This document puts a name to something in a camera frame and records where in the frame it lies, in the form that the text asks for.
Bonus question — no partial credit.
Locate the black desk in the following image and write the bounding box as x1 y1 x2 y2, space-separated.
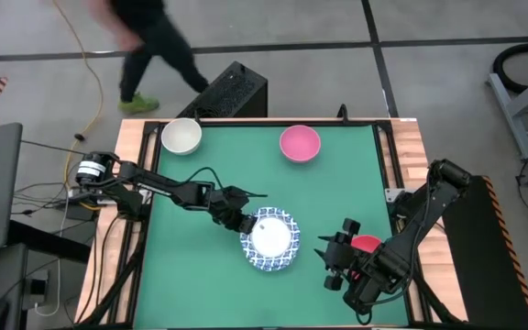
0 219 92 330

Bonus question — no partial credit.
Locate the grey power adapter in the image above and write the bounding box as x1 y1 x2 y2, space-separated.
21 269 50 311

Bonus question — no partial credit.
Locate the person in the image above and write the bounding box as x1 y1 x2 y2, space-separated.
87 0 210 116

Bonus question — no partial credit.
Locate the yellow floor cable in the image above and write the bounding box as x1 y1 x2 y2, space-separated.
50 0 105 190

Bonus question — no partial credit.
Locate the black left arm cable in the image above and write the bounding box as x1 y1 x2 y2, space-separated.
184 166 269 199

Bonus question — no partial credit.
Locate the red bowl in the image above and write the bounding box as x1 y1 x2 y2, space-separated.
349 234 384 281

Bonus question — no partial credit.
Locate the white cable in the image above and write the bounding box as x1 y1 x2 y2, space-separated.
33 187 73 318

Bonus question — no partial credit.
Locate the grey metal stand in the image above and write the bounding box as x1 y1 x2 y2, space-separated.
486 63 528 160

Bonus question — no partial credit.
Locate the pink bowl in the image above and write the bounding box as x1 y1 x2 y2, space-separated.
279 124 323 164

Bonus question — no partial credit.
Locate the black vacuum hose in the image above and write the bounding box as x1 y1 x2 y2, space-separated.
491 41 528 95

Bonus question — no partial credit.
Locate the black speaker box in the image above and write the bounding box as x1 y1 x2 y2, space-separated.
175 60 269 119

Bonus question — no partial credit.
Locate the green table mat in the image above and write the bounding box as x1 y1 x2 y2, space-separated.
133 124 411 327

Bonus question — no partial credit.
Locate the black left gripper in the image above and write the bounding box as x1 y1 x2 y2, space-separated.
208 185 259 235

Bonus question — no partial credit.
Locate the thin black cable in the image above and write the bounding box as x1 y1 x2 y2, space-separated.
20 139 91 158

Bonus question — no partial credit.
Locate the black power supply box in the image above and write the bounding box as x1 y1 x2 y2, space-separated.
60 201 98 224

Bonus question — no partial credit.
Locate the white bowl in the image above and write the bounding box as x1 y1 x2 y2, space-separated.
160 117 204 156

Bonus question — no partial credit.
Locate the long black orange-striped mat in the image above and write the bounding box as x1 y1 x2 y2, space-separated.
433 176 528 330

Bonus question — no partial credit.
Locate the black metal table frame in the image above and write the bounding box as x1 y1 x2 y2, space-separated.
80 117 465 330

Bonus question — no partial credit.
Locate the black clamp mount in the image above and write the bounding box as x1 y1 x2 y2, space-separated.
335 104 351 126

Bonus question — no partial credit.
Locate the wooden table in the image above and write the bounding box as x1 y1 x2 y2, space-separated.
74 117 469 329

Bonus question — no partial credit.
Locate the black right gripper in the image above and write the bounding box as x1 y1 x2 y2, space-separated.
313 218 387 291

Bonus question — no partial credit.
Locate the blue patterned white plate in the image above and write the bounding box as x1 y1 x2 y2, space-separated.
245 261 296 273
239 205 302 271

